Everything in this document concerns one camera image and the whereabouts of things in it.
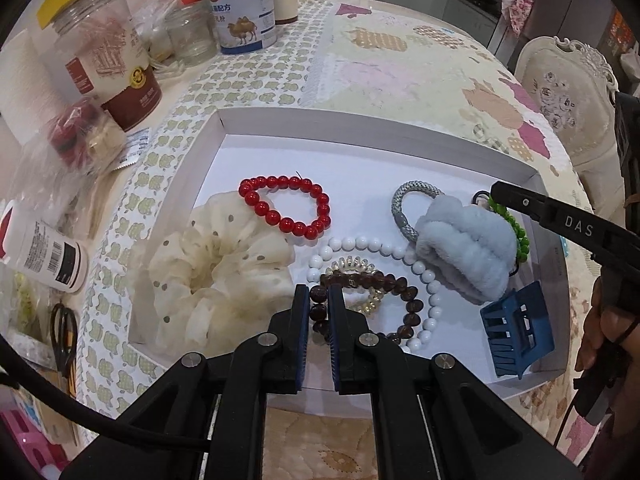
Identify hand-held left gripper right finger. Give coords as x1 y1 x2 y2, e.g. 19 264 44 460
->
327 284 583 480

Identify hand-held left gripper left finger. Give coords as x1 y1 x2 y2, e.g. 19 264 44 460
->
62 284 310 480

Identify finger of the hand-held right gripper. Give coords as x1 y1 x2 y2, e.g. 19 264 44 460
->
489 181 633 259

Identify green bead bracelet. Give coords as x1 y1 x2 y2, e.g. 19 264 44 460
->
487 197 531 266

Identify clear spiral hair tie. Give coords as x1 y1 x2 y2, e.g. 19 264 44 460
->
327 257 387 315

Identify brown bead bracelet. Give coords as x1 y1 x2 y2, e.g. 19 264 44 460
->
309 272 425 345

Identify fluffy pale blue scrunchie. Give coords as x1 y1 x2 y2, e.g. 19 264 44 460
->
412 194 518 305

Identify white bead bracelet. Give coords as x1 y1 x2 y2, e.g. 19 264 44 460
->
308 236 443 353

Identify grey braided hair tie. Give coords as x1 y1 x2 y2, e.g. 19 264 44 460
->
391 180 446 242

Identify red bead bracelet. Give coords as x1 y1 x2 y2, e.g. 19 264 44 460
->
238 175 331 241

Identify white shallow cardboard box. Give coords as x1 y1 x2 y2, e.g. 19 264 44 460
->
122 107 571 403

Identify person's right forearm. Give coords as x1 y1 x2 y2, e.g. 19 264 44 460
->
585 355 640 480

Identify person's right hand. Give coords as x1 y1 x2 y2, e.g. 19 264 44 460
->
591 277 640 361

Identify blue hair claw clip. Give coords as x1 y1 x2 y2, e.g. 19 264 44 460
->
480 281 555 380

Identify cream dotted fabric scrunchie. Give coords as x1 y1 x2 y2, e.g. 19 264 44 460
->
131 191 296 353

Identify cream carved upholstered chair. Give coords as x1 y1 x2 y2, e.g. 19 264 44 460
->
515 36 621 171

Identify quilted patchwork table mat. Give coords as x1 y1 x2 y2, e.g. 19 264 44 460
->
75 0 601 480

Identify silver foil sachet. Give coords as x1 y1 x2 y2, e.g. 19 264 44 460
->
117 127 151 168

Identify white bottle with red cap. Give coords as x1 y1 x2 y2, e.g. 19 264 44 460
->
0 200 90 295

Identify pink plastic holder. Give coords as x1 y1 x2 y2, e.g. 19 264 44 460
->
0 407 56 480

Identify clear bag with red contents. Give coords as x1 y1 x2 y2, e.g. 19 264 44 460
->
22 97 128 181

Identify small empty glass jar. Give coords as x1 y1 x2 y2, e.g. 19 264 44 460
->
162 2 218 66

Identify blue milk powder can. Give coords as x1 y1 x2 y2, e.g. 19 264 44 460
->
197 0 278 56

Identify clear jar with brown label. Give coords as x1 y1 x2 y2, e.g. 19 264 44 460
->
39 0 163 131

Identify white paper towel roll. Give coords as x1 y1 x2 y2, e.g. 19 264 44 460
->
0 30 63 146

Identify black handled scissors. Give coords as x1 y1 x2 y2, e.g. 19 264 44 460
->
50 302 80 378

